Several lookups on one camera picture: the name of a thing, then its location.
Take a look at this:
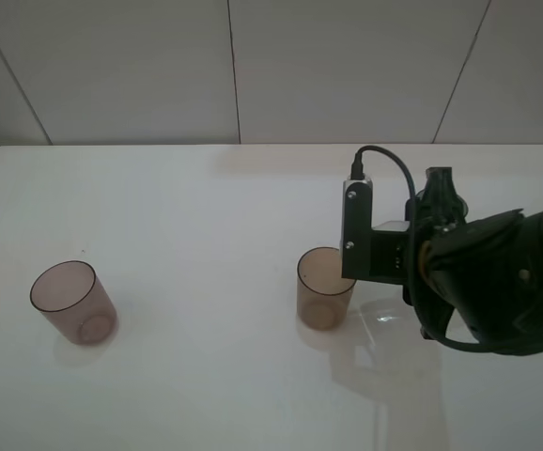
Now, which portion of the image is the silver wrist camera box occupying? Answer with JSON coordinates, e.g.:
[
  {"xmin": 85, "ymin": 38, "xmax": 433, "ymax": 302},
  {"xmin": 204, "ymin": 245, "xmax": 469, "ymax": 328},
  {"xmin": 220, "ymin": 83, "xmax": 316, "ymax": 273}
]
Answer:
[{"xmin": 341, "ymin": 178, "xmax": 410, "ymax": 286}]

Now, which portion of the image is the brown translucent left cup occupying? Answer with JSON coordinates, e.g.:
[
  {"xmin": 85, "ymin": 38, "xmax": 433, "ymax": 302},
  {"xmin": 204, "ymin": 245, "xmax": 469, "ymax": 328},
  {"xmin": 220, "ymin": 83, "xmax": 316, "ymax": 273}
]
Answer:
[{"xmin": 29, "ymin": 260, "xmax": 117, "ymax": 346}]

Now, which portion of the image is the brown translucent cup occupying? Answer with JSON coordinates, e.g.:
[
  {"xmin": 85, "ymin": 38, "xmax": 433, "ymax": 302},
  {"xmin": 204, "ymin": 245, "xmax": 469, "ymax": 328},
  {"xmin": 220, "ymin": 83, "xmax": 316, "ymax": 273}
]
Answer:
[
  {"xmin": 297, "ymin": 247, "xmax": 356, "ymax": 331},
  {"xmin": 29, "ymin": 260, "xmax": 117, "ymax": 346}
]

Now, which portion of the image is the brown translucent middle cup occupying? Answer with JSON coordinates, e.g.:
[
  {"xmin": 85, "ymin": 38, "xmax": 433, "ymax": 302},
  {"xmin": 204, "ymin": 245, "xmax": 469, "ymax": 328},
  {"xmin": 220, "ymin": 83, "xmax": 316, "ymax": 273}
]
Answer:
[{"xmin": 297, "ymin": 247, "xmax": 356, "ymax": 331}]

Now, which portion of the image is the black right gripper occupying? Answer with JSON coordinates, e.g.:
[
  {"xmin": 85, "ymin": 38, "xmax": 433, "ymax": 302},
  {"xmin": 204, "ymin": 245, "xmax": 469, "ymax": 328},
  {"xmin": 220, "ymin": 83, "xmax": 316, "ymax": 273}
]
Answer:
[{"xmin": 410, "ymin": 166, "xmax": 524, "ymax": 343}]

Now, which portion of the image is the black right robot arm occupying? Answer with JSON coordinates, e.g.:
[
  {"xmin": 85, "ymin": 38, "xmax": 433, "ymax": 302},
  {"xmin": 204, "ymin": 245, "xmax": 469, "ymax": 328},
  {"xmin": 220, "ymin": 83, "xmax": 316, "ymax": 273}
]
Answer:
[{"xmin": 403, "ymin": 167, "xmax": 543, "ymax": 356}]

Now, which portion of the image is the black camera cable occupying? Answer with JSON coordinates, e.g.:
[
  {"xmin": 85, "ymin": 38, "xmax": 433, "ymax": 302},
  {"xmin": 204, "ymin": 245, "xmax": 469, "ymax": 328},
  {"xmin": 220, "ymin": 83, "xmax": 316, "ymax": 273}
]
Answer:
[{"xmin": 349, "ymin": 145, "xmax": 493, "ymax": 353}]

